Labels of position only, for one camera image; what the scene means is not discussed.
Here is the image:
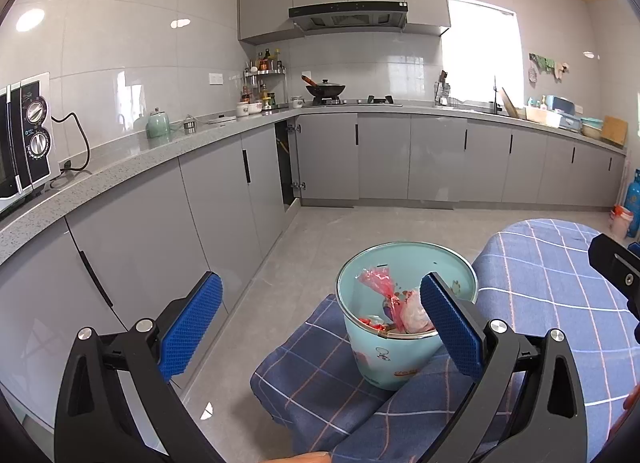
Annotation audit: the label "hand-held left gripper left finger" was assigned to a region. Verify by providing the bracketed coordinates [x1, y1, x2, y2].
[54, 272, 236, 463]

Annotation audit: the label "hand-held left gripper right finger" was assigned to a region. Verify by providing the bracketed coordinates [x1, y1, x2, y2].
[419, 273, 588, 463]

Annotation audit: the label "clear red-printed plastic bag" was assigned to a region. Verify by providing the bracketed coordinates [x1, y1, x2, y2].
[400, 288, 436, 334]

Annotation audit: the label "teal waste bin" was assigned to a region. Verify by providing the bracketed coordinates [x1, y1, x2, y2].
[335, 242, 478, 391]

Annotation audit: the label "orange blue snack wrapper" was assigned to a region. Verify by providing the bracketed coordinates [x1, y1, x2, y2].
[357, 303, 401, 335]

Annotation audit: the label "pink cellophane wrapper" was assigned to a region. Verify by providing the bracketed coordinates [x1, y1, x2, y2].
[356, 267, 401, 331]

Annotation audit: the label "person's right hand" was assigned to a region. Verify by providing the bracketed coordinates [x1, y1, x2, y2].
[612, 383, 640, 449]

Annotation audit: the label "person's left hand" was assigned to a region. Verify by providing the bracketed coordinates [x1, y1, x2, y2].
[267, 451, 331, 463]

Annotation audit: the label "white bucket with red lid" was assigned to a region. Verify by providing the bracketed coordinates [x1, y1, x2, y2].
[608, 204, 633, 241]

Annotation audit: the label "blue gas cylinder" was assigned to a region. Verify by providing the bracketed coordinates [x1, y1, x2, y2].
[625, 168, 640, 239]

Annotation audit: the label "blue plaid tablecloth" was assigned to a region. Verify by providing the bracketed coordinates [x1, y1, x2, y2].
[250, 219, 640, 463]

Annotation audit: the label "wooden cutting board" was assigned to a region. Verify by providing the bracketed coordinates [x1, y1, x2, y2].
[600, 115, 628, 146]

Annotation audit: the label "light blue appliance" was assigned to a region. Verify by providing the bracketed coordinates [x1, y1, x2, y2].
[545, 95, 586, 131]

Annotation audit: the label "white rectangular basin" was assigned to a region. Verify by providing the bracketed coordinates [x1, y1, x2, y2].
[525, 108, 561, 126]

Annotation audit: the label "hanging cloths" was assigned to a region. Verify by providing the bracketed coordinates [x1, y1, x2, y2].
[529, 53, 571, 82]

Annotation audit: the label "green kettle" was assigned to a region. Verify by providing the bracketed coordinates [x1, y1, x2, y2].
[146, 108, 171, 138]

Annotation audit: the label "metal utensil holder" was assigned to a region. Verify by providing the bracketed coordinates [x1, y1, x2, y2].
[434, 70, 452, 106]

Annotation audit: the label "gas stove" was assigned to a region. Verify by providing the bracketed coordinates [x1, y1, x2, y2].
[312, 95, 403, 108]

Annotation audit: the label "white microwave oven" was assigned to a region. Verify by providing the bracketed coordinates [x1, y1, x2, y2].
[0, 72, 62, 201]

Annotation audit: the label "bright window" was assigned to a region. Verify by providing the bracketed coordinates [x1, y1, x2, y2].
[440, 0, 517, 106]

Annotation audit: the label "metal spice rack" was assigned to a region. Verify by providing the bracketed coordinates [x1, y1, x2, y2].
[240, 48, 287, 111]

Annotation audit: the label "black wok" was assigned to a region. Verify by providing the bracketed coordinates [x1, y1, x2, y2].
[301, 74, 347, 100]

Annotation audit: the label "black range hood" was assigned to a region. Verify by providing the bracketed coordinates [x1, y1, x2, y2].
[288, 1, 408, 34]

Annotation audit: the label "black power cable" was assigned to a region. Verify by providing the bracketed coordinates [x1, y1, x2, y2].
[50, 112, 93, 188]

